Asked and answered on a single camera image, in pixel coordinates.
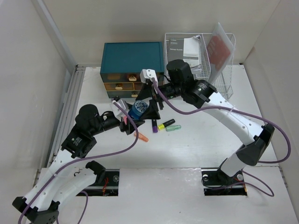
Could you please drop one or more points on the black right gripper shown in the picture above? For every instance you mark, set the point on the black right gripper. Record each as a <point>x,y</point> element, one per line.
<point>152,112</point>

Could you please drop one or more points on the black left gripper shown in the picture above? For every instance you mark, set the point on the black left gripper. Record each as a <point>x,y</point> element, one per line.
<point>128,128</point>

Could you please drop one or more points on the pink multicolour pen bundle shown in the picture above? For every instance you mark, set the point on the pink multicolour pen bundle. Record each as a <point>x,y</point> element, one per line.
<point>125,119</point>

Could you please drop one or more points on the grey setup guide booklet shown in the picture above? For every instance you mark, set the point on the grey setup guide booklet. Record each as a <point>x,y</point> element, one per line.
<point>186,49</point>

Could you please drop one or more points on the clear zip pouch red card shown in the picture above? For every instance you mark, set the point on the clear zip pouch red card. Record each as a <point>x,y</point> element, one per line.
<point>220,50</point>

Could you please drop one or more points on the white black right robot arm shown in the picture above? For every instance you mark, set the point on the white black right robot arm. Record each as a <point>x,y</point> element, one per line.
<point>204,96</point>

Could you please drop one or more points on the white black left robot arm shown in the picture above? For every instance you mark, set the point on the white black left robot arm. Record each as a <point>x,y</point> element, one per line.
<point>72,169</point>

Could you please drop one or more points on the orange highlighter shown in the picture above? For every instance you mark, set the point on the orange highlighter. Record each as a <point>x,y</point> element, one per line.
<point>141,137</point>

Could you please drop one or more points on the black purple highlighter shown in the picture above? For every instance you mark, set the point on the black purple highlighter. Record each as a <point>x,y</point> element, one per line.
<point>154,126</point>

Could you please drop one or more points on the black yellow highlighter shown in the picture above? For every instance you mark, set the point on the black yellow highlighter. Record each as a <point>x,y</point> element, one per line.
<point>166,124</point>

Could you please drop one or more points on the mint green highlighter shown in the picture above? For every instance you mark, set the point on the mint green highlighter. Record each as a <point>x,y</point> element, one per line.
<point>173,128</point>

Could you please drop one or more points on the teal drawer organizer box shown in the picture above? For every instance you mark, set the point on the teal drawer organizer box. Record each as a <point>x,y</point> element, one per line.
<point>122,63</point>

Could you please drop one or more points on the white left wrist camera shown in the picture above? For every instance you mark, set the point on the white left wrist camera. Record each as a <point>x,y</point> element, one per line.
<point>118,106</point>

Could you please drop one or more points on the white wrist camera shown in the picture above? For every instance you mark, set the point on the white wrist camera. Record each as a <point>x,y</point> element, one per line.
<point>148,76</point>
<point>118,106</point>

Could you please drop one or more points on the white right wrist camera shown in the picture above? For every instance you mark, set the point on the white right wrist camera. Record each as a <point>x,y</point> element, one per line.
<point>148,76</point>

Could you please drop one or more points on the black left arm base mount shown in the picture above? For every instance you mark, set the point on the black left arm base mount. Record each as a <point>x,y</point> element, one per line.
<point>106,182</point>

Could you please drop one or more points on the white wire file rack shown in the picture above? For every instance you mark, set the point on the white wire file rack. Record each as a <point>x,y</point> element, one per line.
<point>223,82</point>

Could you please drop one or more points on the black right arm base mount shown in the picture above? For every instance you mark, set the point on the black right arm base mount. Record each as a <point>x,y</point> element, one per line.
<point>216,183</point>

